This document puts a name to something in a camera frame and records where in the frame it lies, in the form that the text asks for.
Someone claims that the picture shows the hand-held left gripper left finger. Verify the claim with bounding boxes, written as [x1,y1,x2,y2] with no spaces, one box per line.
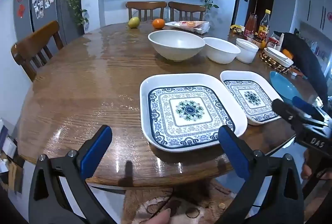
[28,125,113,224]

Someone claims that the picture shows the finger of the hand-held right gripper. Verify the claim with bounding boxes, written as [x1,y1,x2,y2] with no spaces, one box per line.
[272,98,307,134]
[292,96,328,124]

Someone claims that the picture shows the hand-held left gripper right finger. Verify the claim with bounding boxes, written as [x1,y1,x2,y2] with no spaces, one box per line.
[218,125,304,224]

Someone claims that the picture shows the blue round plate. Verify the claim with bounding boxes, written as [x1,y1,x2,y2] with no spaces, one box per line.
[270,71,304,101]

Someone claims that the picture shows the small patterned square plate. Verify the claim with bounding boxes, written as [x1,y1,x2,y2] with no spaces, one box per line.
[220,70,284,126]

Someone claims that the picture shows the large patterned square plate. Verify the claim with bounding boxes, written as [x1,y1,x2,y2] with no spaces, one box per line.
[139,73,248,153]

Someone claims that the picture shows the small white bowl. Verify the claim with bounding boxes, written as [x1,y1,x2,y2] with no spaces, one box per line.
[236,38,259,64]

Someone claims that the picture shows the medium white bowl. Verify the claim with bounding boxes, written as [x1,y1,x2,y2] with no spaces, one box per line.
[203,37,241,64]

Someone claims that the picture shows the large white bowl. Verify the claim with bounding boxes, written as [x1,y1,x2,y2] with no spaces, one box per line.
[148,30,206,62]

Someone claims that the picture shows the person's right hand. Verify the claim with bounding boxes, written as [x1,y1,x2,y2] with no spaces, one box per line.
[300,159,314,179]

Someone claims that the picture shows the person's left hand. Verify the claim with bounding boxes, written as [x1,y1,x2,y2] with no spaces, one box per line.
[147,208,172,224]

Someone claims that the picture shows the black cloth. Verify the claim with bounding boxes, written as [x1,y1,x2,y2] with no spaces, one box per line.
[281,32,329,110]

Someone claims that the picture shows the brown plush mat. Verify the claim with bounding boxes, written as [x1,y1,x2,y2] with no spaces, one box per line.
[122,179,250,224]

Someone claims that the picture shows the red label jar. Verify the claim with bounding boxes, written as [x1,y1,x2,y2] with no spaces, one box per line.
[267,34,280,49]

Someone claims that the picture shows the brown sauce jar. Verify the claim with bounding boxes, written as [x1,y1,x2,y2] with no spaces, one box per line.
[249,34,264,48]

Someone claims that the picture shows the yellow cap oil bottle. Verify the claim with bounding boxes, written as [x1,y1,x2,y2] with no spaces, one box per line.
[258,10,271,40]

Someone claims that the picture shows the cardboard box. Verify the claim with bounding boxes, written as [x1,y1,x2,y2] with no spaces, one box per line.
[0,151,25,194]

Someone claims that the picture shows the red sauce bottle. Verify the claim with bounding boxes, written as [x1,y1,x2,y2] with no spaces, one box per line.
[244,14,258,38]

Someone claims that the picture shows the dark brown door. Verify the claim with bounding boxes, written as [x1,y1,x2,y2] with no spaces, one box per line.
[250,0,276,28]

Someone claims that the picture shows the wooden chair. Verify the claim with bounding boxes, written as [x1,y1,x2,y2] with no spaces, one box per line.
[11,20,64,82]
[126,1,167,23]
[168,1,206,22]

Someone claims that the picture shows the plastic snack packet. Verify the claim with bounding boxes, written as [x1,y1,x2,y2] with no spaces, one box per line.
[165,21,210,34]

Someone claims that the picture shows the green pear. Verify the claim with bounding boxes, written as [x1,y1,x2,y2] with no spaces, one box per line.
[128,17,141,29]

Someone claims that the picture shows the grey fridge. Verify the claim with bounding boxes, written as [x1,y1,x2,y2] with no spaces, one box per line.
[13,0,84,46]

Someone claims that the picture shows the white wall cabinets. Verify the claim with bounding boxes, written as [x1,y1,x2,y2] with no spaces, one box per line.
[296,0,332,34]

